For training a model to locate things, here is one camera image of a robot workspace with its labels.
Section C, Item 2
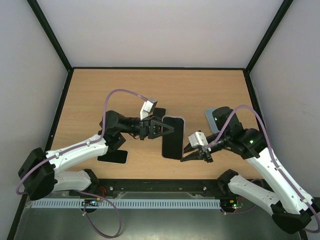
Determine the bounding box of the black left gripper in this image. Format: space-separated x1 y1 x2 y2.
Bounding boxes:
120 116 175 142

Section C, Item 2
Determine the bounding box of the light blue phone case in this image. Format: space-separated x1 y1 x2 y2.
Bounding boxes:
204 108 219 134

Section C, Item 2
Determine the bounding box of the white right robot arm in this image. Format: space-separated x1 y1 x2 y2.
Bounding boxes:
181 106 320 234

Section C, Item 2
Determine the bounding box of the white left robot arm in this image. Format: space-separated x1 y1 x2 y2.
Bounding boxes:
18 110 174 201

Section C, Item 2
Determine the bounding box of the phone in white case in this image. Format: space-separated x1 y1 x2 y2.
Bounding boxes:
97 150 129 165

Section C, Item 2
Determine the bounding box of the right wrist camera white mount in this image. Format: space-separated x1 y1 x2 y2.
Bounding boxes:
188 131 208 150

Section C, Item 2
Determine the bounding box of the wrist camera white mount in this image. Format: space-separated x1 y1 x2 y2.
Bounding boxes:
139 98 158 120
188 131 208 150

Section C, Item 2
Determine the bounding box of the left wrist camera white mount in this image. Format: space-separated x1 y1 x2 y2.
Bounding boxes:
139 98 158 120

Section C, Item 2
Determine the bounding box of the white slotted cable duct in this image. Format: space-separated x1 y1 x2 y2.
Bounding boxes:
31 198 221 210

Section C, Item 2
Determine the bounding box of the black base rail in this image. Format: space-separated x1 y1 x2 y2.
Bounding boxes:
93 179 238 199

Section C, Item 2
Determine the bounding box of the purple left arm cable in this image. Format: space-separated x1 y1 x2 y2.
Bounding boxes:
16 89 151 195

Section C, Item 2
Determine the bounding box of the black enclosure frame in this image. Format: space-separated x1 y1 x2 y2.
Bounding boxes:
7 0 293 240

